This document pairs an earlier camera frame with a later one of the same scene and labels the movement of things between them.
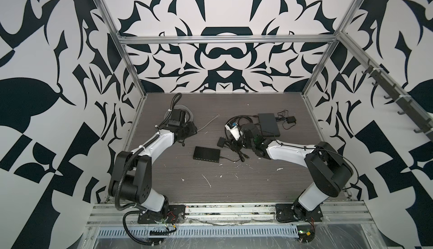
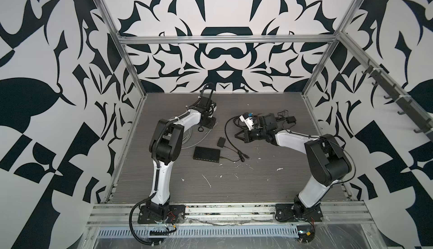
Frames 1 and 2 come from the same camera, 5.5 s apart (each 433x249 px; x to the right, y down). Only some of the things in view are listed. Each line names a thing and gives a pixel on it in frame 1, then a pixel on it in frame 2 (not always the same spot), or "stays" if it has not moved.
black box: (211, 155) stays
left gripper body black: (188, 129) → (210, 123)
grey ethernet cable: (190, 112) → (186, 136)
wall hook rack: (420, 120) stays
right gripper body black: (243, 142) → (256, 134)
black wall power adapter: (291, 119) stays
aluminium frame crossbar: (120, 38) stays
